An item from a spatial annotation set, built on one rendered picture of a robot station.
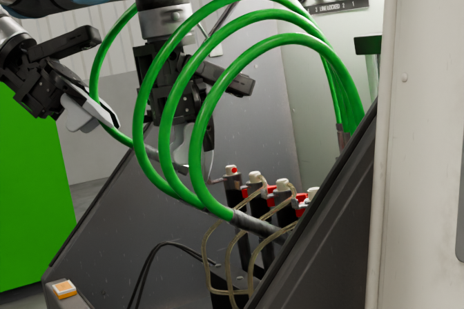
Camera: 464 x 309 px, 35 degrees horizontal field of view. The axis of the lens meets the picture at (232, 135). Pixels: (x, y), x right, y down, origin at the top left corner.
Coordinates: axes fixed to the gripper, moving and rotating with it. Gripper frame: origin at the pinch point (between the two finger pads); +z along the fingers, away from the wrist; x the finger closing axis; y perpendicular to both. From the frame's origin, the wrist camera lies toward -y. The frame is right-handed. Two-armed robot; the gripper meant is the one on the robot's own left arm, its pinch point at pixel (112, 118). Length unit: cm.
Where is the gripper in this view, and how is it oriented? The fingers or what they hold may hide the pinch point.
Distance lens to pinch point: 115.8
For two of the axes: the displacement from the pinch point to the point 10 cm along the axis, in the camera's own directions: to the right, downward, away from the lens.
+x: -2.2, -0.4, -9.7
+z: 7.6, 6.3, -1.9
